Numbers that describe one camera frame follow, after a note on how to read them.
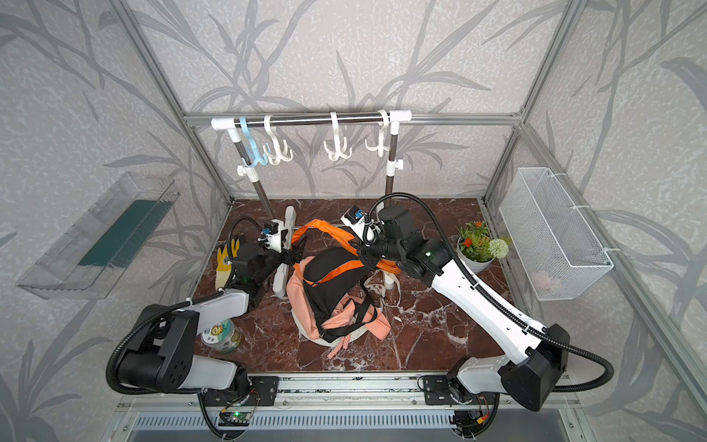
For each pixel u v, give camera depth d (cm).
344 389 76
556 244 62
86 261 63
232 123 63
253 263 68
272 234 74
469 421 77
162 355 43
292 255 78
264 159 69
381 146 73
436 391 73
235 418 71
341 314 78
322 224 71
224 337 75
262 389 74
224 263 98
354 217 58
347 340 80
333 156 70
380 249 60
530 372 37
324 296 85
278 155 71
